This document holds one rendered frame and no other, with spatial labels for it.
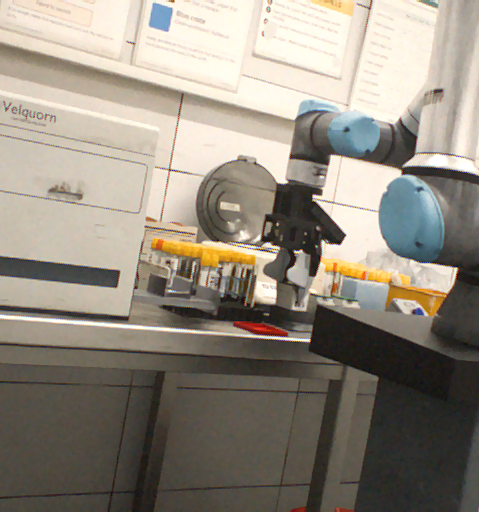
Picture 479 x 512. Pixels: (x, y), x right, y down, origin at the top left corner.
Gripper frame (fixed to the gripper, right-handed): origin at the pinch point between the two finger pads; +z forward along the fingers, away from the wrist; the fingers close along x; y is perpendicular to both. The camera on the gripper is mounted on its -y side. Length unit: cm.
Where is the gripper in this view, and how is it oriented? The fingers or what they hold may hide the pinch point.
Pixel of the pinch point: (293, 294)
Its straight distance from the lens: 170.5
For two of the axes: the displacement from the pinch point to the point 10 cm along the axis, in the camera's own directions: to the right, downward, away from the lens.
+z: -1.8, 9.8, 0.5
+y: -7.7, -1.1, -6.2
